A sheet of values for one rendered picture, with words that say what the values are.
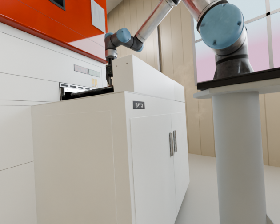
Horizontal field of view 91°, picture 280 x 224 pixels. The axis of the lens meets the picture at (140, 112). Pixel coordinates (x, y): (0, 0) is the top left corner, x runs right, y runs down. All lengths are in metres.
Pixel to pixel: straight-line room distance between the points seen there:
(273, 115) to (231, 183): 1.71
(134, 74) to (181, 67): 2.14
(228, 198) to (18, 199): 0.96
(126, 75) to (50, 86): 0.60
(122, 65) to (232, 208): 0.69
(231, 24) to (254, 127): 0.36
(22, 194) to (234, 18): 1.15
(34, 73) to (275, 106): 2.38
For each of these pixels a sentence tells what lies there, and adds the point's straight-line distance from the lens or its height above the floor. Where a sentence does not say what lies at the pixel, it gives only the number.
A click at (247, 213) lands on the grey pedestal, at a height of 0.36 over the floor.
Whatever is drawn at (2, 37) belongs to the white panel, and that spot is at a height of 1.15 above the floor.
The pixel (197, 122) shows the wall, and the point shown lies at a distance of 2.44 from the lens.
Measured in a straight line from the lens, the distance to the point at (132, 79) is 0.51.
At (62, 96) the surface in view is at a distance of 1.02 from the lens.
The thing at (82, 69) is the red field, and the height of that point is 1.10.
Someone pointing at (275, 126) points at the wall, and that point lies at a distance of 2.32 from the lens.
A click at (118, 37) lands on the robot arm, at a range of 0.92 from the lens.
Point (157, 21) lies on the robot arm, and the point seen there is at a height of 1.27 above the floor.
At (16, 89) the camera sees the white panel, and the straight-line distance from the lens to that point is 0.94.
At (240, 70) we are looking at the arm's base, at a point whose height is 0.88.
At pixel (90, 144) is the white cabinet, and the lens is 0.56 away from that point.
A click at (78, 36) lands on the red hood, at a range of 1.19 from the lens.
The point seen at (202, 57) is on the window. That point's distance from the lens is 2.51.
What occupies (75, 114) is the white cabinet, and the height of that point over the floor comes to 0.75.
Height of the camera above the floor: 0.75
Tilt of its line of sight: level
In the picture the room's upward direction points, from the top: 3 degrees counter-clockwise
